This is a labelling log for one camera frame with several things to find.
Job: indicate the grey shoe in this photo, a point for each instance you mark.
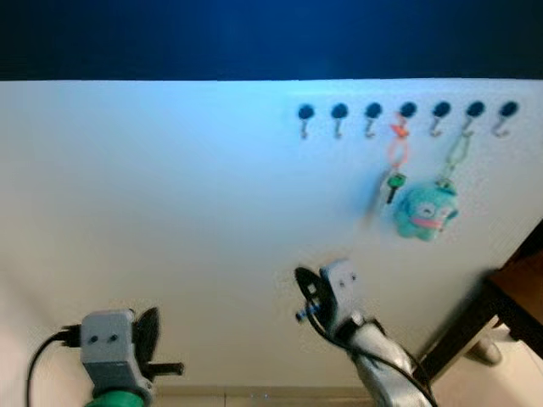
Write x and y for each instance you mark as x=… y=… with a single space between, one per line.
x=484 y=352

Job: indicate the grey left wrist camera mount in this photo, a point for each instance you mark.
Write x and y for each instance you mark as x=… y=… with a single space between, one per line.
x=110 y=348

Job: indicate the black knob metal hook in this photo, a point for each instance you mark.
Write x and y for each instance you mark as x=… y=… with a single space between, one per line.
x=509 y=108
x=373 y=110
x=441 y=109
x=305 y=111
x=475 y=108
x=339 y=111
x=407 y=109

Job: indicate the green headed key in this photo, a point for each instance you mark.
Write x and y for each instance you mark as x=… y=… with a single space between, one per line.
x=394 y=181

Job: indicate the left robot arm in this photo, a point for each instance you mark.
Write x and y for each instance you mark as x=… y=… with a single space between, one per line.
x=119 y=398

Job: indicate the pale green carabiner clip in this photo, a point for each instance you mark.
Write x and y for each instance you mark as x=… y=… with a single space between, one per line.
x=445 y=181

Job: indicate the dark brown wooden table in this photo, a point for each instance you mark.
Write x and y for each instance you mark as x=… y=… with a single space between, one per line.
x=522 y=288

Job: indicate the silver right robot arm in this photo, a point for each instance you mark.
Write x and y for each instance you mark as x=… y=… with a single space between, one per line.
x=382 y=377

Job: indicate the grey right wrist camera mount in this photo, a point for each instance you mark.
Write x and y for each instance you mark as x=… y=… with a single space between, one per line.
x=344 y=288

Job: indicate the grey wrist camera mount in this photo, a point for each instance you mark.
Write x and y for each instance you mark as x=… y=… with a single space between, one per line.
x=344 y=288
x=110 y=348

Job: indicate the orange key loop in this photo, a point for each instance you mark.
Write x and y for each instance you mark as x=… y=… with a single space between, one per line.
x=399 y=130

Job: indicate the white hook panel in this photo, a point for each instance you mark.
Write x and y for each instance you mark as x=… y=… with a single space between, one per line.
x=170 y=212

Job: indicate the teal fish plush charm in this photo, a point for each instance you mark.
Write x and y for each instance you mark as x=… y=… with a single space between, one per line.
x=424 y=212

